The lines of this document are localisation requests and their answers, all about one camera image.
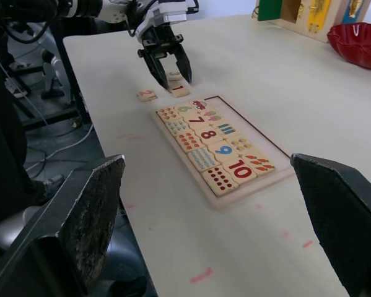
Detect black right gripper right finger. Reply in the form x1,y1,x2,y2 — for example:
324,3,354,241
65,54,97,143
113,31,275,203
289,152,371,297

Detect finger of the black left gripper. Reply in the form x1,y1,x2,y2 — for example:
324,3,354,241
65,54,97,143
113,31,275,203
172,43,193,84
141,51,170,91

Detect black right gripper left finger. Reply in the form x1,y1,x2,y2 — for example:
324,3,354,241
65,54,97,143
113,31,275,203
0,153,126,297

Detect wooden tile red number 1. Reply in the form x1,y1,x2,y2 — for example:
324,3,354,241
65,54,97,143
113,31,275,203
168,84,191,98

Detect wooden tile pink number 2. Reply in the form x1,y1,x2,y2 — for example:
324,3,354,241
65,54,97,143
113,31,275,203
137,88,158,103

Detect wooden tile green number 6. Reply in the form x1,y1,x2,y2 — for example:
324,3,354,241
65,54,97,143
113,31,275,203
174,103,194,116

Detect wooden tile red number 7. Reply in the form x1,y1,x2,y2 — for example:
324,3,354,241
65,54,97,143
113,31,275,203
183,113,213,129

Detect wooden tile red number 8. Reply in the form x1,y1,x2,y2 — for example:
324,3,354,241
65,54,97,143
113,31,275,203
194,126,225,146

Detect wooden tile blue number 9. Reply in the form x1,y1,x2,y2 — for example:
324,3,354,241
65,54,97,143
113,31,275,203
207,140,243,164

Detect wooden number puzzle board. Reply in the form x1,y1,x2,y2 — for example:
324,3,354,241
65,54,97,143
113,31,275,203
150,94,293,210

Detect wooden tile red number 10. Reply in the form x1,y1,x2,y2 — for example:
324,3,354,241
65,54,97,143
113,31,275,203
222,156,262,186

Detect wooden tile red car picture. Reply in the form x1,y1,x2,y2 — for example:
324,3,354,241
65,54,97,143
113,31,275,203
190,98,209,111

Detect wooden tile six red shapes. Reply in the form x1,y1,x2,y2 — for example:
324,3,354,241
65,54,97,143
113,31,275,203
155,106,180,122

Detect wooden tile ice cream pictures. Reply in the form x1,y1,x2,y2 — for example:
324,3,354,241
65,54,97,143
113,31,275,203
203,110,227,124

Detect wooden tile seven blue shapes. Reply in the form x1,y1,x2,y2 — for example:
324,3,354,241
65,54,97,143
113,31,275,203
165,118,191,137

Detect wooden tile eight orange shapes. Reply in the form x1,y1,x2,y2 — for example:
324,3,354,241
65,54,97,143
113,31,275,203
174,129,205,155

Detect wooden tile green bars picture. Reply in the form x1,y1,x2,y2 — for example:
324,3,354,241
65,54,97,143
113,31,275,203
214,122,242,137

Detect wooden tile nine blue shapes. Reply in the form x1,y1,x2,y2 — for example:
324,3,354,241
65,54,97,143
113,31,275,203
187,146,220,173

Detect wooden tile yellow shapes picture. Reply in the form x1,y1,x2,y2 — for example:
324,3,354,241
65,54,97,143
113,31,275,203
227,135,256,155

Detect wooden tile orange carrots picture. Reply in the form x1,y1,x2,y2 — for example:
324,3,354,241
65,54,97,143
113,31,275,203
241,150,276,178

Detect wooden tile ten red dots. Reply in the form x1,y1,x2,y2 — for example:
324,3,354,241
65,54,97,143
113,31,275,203
201,166,240,197

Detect wooden latch lock box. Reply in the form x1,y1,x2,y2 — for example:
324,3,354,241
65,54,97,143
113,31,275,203
251,0,371,44

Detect red glass bowl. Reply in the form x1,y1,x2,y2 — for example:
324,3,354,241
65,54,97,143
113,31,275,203
326,22,371,73

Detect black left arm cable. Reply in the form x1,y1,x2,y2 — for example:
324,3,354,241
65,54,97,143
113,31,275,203
124,0,161,38

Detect white floor cable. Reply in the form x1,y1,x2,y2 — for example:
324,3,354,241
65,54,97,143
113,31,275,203
23,123,95,174

